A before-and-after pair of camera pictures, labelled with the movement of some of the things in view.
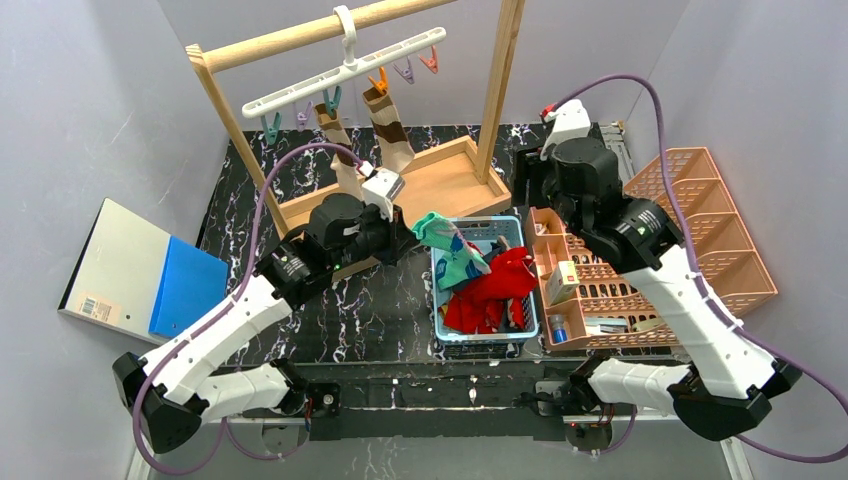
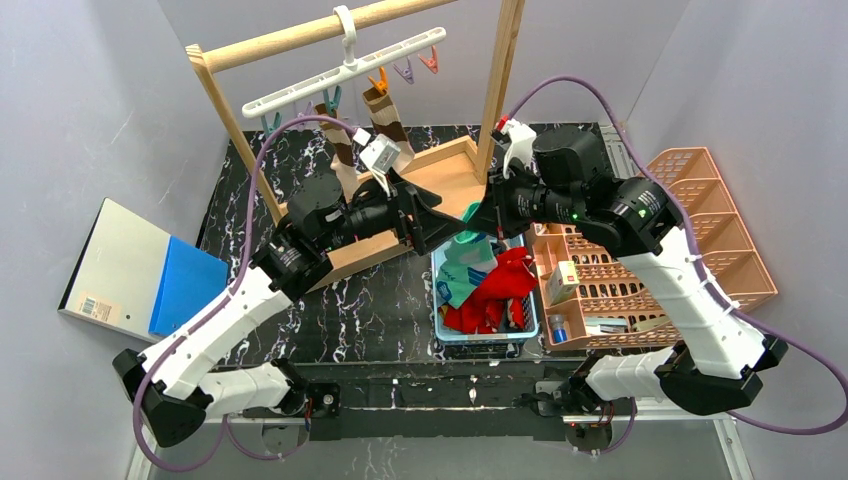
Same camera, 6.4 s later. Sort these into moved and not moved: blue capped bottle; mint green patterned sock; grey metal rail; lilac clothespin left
Moved: mint green patterned sock
Not moved: grey metal rail; blue capped bottle; lilac clothespin left
